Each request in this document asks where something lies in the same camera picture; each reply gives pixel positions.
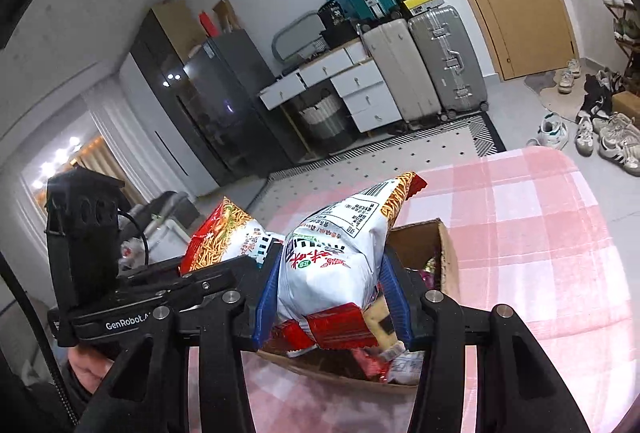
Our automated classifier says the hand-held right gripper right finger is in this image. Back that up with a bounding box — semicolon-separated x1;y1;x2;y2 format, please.
381;248;593;433

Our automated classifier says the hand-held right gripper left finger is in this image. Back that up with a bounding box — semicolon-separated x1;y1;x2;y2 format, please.
87;240;286;433

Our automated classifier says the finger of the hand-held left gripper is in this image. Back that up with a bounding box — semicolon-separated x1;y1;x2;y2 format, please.
167;277;261;314
120;240;283;286

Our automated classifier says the beige wafer packet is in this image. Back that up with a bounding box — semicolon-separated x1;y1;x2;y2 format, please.
365;298;406;359

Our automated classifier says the noodle snack bag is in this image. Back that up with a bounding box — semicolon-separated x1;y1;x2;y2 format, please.
179;196;286;276
272;172;428;356

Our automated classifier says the purple snack packet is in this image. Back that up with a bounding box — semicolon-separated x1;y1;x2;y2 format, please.
417;253;441;286

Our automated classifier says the cardboard shipping box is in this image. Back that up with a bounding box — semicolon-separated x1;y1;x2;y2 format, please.
257;218;461;386

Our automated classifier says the person's left hand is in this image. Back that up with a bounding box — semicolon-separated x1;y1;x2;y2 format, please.
67;345;118;394

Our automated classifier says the white trash can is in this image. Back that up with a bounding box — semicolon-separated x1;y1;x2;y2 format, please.
147;220;193;264

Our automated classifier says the white curtain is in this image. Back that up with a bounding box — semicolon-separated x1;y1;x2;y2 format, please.
82;83;151;209

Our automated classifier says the pink checkered tablecloth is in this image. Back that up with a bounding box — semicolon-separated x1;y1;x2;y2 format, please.
187;146;636;433

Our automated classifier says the black white patterned rug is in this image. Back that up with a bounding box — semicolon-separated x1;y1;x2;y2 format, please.
267;112;508;184

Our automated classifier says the black refrigerator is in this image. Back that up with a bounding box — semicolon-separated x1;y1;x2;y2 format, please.
182;26;308;179

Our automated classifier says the dark glass cabinet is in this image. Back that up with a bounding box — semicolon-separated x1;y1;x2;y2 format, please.
129;2;221;186

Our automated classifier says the black jacket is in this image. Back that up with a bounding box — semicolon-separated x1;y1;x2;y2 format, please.
0;348;101;433

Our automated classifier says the woven basket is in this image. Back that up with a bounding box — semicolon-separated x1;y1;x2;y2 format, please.
297;93;348;141

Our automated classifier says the white drawer desk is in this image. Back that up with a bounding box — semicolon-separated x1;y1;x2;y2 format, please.
258;40;403;159

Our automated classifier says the beige suitcase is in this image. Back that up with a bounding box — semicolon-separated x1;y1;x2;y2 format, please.
361;17;443;130

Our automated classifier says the red bag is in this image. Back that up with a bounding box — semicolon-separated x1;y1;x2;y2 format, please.
198;10;219;38

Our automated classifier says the brown paper bag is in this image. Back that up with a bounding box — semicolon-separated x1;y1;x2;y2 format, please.
212;0;241;34

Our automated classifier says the silver suitcase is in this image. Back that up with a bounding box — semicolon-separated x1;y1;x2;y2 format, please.
407;4;490;120

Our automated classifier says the grey door mat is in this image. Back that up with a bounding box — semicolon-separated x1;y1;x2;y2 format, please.
524;68;601;124

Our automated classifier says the black storage box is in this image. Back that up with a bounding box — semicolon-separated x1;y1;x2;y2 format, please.
320;23;361;49

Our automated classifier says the scattered sneakers group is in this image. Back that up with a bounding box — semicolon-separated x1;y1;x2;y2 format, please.
525;58;640;176

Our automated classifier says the small cardboard box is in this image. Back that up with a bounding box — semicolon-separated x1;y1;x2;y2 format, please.
611;90;640;121

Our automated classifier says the wooden shoe rack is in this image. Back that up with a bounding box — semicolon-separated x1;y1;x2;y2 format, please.
580;0;640;59

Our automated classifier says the black cable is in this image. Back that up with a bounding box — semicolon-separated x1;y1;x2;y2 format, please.
115;208;151;264

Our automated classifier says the grey tubular frame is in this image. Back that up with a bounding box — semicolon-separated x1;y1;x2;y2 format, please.
270;10;326;64

